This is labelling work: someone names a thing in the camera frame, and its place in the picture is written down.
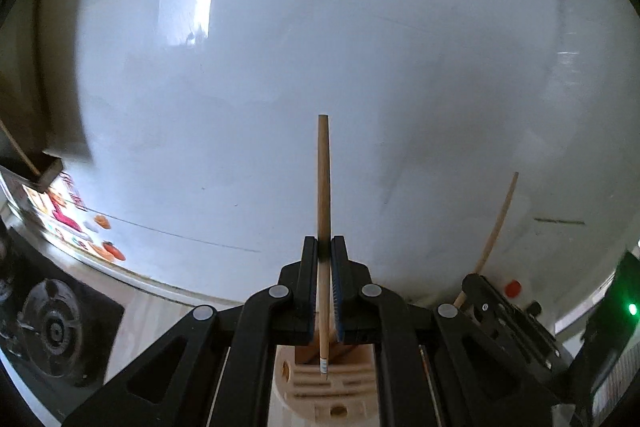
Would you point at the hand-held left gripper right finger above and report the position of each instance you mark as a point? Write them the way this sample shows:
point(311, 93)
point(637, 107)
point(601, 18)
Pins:
point(336, 297)

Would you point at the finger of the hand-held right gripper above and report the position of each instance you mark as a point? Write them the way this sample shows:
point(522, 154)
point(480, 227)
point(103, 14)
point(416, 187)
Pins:
point(510, 322)

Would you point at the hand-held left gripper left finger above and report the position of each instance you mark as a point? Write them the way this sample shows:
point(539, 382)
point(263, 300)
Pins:
point(312, 297)

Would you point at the light wooden chopstick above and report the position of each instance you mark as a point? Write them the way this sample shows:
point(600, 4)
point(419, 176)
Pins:
point(323, 182)
point(495, 232)

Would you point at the cream round utensil holder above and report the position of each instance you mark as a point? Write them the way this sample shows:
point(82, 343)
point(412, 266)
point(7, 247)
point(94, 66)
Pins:
point(330, 392)

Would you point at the black cap dark bottle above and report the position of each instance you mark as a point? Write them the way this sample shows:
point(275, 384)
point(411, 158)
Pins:
point(535, 308)

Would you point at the red cap dark sauce bottle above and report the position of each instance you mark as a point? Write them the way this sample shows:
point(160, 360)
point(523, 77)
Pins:
point(513, 288)

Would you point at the striped cat print counter mat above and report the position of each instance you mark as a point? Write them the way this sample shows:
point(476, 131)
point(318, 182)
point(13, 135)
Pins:
point(150, 337)

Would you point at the black gas stove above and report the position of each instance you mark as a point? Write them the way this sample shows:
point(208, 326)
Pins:
point(55, 327)

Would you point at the black range hood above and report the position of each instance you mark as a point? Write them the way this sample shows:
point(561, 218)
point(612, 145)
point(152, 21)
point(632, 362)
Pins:
point(50, 171)

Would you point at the colourful wall decal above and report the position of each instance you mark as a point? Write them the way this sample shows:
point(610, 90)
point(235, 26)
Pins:
point(70, 222)

